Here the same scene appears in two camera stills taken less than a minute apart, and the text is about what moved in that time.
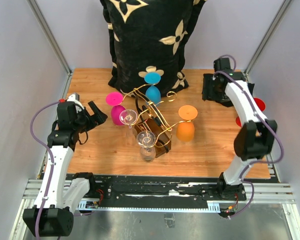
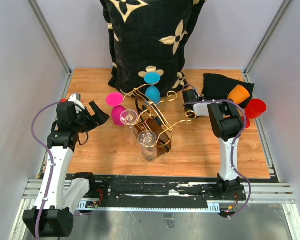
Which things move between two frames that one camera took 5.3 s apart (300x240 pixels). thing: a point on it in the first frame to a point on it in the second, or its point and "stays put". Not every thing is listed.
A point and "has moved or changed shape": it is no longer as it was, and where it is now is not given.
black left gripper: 98,116 stays put
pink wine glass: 115,99 stays put
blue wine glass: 153,93 stays put
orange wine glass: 185,129 has moved or changed shape
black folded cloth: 208,92 stays put
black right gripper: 223,96 to 199,99
